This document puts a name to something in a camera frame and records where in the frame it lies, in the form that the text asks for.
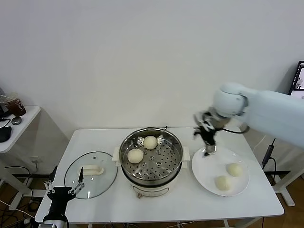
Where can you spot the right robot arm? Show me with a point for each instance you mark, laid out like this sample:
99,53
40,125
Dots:
266,111

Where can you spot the white steamed baozi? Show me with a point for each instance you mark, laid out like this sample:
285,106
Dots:
234,169
223,183
150,142
135,156

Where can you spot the white wall socket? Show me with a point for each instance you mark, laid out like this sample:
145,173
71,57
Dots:
35,159

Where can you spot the white electric cooker base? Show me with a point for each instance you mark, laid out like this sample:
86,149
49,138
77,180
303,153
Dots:
152,190

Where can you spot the white round plate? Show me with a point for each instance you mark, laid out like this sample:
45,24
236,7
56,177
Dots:
204,175

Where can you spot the iced coffee plastic cup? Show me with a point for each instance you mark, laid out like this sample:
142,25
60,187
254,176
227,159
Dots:
17,108

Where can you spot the white side table with cup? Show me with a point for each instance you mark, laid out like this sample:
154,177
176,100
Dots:
28,118

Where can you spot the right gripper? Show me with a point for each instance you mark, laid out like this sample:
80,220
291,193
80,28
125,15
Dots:
210,123

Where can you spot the small round grey disc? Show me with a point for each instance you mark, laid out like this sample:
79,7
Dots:
17,120

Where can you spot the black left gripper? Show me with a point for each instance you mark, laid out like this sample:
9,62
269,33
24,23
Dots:
60,197

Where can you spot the stainless steel steamer basket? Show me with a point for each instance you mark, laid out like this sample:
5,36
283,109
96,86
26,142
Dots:
173,147

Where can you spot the white side table with label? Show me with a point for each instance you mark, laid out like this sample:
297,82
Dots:
288,197

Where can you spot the open grey laptop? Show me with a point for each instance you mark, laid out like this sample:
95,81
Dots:
298,78

